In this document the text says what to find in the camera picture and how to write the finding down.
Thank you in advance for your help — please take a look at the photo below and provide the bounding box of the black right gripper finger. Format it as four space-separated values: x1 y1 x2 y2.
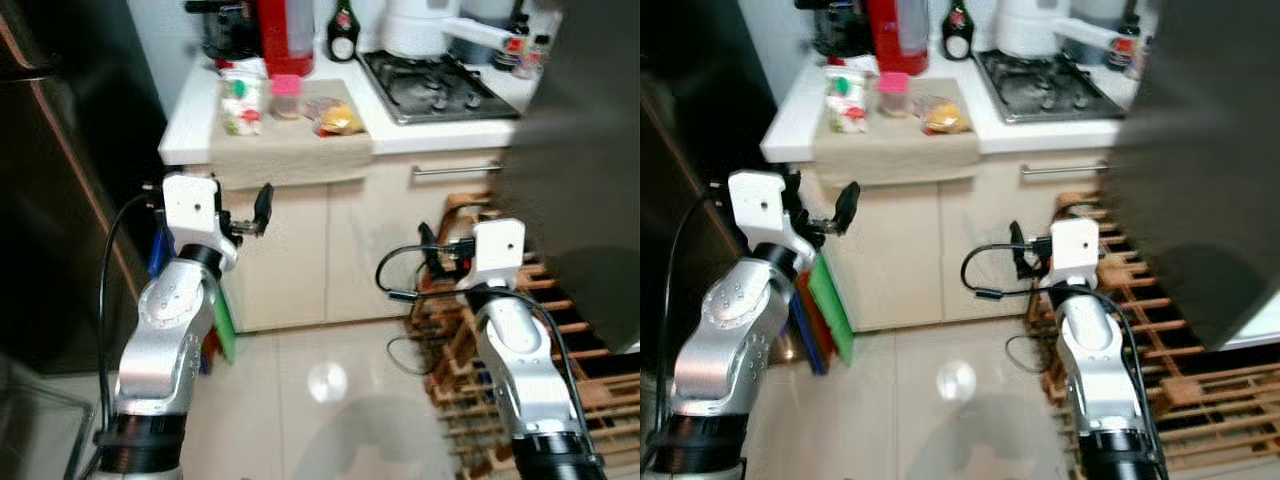
417 221 443 283
1008 220 1032 281

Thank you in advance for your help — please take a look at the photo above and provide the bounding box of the white carton with green cap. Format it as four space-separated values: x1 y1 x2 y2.
825 66 871 134
219 68 267 137

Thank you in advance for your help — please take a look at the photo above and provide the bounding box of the black mini fridge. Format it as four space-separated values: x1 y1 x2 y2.
493 0 641 353
1103 0 1280 353

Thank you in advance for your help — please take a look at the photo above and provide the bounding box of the white kitchen counter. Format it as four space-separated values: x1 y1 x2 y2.
158 45 546 168
760 45 1146 166

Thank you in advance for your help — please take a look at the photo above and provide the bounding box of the beige counter cloth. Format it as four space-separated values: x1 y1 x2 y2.
812 78 981 189
207 78 375 191

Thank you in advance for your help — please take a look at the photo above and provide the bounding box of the wooden slatted rack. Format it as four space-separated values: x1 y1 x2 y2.
407 190 641 480
1023 188 1280 476

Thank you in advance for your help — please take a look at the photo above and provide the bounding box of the beige kitchen cabinet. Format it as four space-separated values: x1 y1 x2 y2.
812 148 1111 331
208 148 513 333

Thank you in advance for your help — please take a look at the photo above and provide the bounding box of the green cutting board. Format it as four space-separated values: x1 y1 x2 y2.
806 252 856 366
211 288 239 364

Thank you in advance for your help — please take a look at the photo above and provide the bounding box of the yellow snack bag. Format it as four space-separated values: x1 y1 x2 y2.
912 94 973 136
303 96 367 137

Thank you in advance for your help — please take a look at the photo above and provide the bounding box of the jar with pink lid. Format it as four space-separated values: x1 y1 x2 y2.
270 74 304 121
877 71 910 118

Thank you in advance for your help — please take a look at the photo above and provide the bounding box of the tall dark refrigerator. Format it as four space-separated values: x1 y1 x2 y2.
640 0 781 301
0 0 169 379

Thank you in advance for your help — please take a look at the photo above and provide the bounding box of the steel gas stove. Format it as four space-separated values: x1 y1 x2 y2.
357 50 523 127
973 48 1129 125

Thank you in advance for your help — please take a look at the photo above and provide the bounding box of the black kitchen appliance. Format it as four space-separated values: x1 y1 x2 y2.
184 0 263 69
795 0 873 63

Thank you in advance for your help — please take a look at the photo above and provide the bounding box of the red kitchen appliance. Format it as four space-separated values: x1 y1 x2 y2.
254 0 317 79
865 0 931 76

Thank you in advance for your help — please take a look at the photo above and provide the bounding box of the dark glass bottle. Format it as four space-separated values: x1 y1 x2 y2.
941 0 976 61
326 0 362 64

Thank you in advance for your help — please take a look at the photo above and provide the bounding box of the dark sauce bottle red label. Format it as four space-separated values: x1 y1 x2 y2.
500 5 531 71
1108 5 1141 71

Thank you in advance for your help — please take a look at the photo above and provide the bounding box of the glass side table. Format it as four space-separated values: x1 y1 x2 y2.
0 375 98 480

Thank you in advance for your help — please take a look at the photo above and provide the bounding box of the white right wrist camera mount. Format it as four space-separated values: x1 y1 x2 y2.
1037 216 1101 291
457 218 527 293

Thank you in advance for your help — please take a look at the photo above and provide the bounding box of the metal cabinet handle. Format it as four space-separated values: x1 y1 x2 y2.
1020 160 1109 179
411 160 502 180

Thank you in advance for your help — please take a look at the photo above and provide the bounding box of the white pot with handle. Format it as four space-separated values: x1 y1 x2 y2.
995 0 1141 59
379 0 533 61

